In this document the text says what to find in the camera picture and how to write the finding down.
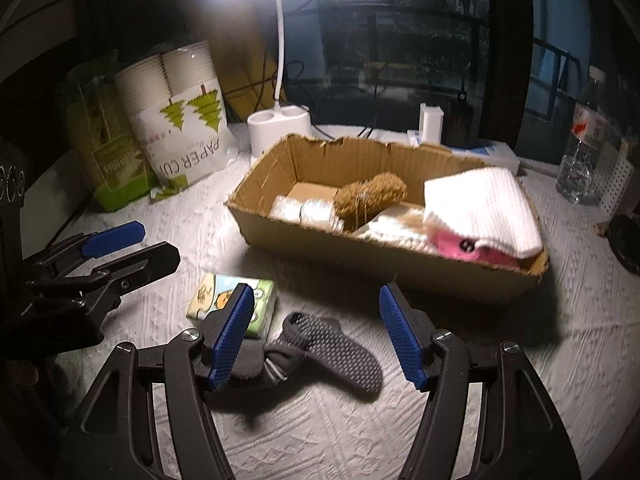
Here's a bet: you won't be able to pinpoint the tissue pack with cartoon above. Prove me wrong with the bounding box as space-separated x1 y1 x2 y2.
186 273 278 339

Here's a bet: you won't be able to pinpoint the grey socks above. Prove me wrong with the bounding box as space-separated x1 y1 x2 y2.
229 312 383 396

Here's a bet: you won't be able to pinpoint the bubble wrap bundle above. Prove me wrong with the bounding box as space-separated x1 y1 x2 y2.
269 195 344 232

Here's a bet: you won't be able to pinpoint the pink plush toy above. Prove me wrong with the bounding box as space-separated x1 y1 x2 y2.
431 230 520 269

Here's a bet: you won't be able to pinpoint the brown fuzzy ball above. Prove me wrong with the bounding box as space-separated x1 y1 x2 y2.
333 172 408 226

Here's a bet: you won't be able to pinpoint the white paper towel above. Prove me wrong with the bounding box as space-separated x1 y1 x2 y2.
352 205 437 255
423 167 542 260

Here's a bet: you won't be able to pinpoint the green paper cup pack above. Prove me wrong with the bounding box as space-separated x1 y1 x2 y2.
66 62 157 211

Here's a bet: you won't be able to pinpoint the white patterned tablecloth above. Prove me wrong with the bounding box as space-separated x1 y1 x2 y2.
49 122 640 480

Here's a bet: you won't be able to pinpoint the white paper cup pack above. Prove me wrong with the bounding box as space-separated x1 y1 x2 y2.
115 41 239 200

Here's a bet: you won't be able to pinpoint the cardboard box tray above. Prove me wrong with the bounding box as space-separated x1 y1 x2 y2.
227 134 549 304

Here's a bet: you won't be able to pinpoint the black round object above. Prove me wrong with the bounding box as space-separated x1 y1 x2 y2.
604 214 640 275

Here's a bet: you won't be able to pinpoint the clear water bottle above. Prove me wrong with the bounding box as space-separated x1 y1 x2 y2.
555 65 611 204

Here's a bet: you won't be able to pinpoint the white perforated organizer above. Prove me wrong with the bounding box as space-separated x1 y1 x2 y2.
592 142 639 220

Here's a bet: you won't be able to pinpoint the white power strip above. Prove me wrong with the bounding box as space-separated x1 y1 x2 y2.
446 140 521 176

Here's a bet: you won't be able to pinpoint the black charger adapter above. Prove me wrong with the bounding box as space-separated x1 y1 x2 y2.
442 90 476 148

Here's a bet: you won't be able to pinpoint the white charger adapter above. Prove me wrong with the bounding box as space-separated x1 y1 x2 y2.
419 103 444 144

